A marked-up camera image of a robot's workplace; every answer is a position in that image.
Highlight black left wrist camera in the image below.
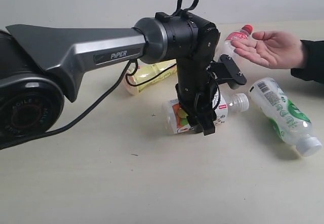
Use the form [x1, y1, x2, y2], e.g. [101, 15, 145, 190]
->
[209, 54, 247, 90]

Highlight clear bottle red label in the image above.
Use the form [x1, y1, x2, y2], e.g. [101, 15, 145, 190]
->
[215, 24, 255, 65]

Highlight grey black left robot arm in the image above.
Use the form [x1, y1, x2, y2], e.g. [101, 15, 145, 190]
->
[1, 10, 219, 149]

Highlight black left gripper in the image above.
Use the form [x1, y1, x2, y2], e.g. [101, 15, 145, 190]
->
[176, 54, 218, 135]

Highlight clear bottle green label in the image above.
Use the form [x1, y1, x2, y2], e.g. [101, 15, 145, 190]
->
[249, 78, 322, 157]

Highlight black jacket sleeve forearm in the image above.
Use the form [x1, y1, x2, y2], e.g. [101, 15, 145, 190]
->
[291, 40, 323, 84]

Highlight yellow bottle red cap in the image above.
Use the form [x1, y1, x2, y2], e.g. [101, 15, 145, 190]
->
[123, 59, 177, 95]

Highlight person's open bare hand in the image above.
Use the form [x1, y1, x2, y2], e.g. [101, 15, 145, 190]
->
[231, 31, 304, 69]

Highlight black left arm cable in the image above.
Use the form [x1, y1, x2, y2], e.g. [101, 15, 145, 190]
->
[0, 0, 221, 150]

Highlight tea bottle fruit label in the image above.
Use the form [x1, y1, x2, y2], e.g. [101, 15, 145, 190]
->
[162, 92, 250, 135]

